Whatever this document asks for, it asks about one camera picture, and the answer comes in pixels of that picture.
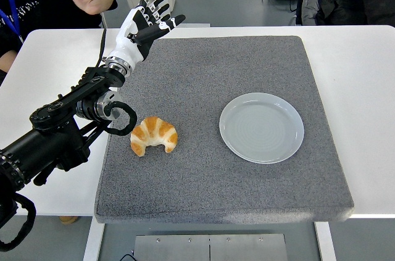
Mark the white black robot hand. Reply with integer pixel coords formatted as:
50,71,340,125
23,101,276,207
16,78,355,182
106,0,186,67

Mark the golden croissant bread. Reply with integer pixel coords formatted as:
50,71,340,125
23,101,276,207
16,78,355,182
130,116,179,157

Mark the pale grey round plate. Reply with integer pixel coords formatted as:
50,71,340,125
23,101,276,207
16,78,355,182
218,92,306,165

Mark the grey metal plate with screws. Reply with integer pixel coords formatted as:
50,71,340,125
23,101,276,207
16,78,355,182
133,233,288,261

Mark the grey felt mat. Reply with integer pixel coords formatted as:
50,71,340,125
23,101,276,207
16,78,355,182
93,35,355,225

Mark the white table leg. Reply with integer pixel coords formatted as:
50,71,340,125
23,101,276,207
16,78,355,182
314,220,337,261
82,216,106,261

